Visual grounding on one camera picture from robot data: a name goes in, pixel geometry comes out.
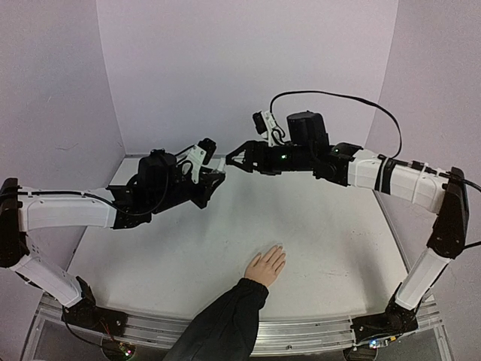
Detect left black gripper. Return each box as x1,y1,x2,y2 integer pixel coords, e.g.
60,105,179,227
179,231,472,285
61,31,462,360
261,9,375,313
153,165,226,217

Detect white nail polish cap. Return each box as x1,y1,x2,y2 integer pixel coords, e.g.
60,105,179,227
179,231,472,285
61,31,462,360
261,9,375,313
218,157,226,171

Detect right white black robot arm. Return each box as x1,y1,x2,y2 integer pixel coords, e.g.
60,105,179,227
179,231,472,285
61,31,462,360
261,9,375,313
226,111,469,348

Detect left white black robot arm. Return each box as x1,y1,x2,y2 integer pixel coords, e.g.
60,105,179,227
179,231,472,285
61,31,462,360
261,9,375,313
1,145,225,336

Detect black sleeved forearm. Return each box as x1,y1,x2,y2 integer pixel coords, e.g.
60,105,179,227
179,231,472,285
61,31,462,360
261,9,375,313
165,278,268,361

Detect person's bare hand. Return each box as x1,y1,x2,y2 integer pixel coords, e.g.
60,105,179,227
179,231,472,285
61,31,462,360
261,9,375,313
244,245,286,288

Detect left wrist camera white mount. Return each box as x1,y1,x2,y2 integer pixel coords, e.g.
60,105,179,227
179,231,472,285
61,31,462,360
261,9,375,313
179,138,216,184

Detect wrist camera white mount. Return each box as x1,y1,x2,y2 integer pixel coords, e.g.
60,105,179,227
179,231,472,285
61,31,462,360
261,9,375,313
179,138,216,184
253,111,286,147

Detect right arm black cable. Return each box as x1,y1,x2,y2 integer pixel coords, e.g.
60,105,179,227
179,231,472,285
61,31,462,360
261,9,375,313
269,91,404,157

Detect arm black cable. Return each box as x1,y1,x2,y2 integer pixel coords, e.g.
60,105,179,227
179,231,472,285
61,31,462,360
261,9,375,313
269,91,404,157
14,190,159,215

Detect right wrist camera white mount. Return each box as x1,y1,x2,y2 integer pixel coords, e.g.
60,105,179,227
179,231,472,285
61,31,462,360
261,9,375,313
253,111,286,147

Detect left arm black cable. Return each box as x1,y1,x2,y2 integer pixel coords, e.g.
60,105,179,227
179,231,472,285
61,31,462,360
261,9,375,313
14,190,159,215

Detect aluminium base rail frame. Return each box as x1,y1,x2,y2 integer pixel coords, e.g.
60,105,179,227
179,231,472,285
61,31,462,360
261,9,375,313
23,280,452,360

